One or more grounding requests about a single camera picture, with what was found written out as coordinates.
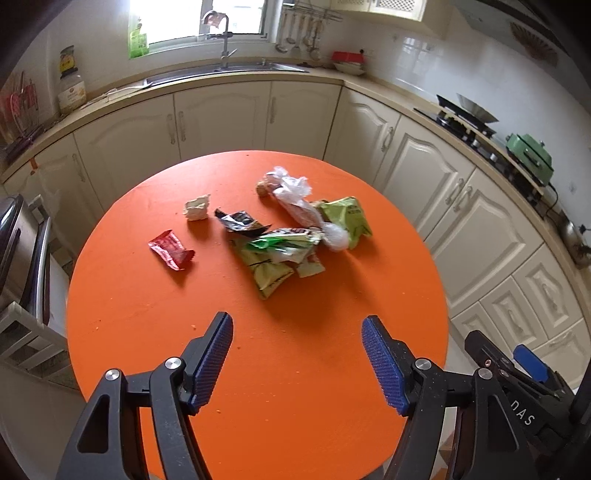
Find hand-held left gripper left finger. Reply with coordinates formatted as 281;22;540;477
55;311;234;480

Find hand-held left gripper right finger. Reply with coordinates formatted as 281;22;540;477
361;315;539;480

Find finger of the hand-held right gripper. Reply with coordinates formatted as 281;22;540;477
514;344;550;383
464;330;514;376

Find small beige wrapper piece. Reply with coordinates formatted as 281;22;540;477
295;256;325;278

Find red snack wrapper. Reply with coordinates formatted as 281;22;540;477
148;229;195;271

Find black snack wrapper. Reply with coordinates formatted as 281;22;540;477
213;208;273;237

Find light green snack packet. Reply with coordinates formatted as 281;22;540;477
311;196;374;250

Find white paper wrapper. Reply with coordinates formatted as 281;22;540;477
184;194;213;223

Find long clear plastic bag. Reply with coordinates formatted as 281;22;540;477
265;165;352;252

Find orange round table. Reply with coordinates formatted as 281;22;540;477
66;150;450;480

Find steel pot with lid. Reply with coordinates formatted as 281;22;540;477
558;217;591;268

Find green electric cooker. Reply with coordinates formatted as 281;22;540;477
505;133;557;185

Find black gas cooktop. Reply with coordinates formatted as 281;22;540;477
413;106;546;208

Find black silver rice cooker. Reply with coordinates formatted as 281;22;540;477
0;194;26;315

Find steel wok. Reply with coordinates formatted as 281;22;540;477
456;92;500;124

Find cream base cabinets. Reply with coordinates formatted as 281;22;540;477
0;58;591;393

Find stainless steel sink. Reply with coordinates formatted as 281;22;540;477
143;59;311;88

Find glass jar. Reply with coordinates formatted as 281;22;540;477
56;69;88;116

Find metal sink faucet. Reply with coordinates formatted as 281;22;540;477
202;10;238;70

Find grey range hood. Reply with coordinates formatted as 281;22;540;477
450;0;573;65

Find yellow label bottle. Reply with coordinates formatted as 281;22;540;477
59;45;77;77

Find row of hanging metal utensils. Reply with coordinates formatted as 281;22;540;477
276;11;324;61

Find kitchen window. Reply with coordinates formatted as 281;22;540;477
127;0;283;54

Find cream lattice door cabinet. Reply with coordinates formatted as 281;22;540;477
330;0;451;40

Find metal utensil rack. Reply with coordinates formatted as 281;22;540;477
281;0;345;24

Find black power cord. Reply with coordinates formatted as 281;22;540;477
545;182;568;222

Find red wire rack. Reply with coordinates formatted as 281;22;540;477
0;69;47;160

